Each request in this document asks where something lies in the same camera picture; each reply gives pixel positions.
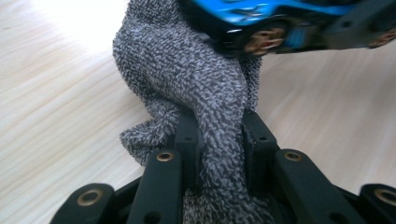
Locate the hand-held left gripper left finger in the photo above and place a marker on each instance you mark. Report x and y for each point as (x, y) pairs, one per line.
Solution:
(190, 146)

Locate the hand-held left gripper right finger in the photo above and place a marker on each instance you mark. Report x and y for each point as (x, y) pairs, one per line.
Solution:
(258, 149)

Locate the grey knitted cloth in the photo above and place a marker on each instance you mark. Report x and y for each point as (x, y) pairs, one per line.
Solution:
(193, 77)

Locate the blue and black toy car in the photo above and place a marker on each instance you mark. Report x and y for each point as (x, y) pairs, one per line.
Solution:
(249, 12)

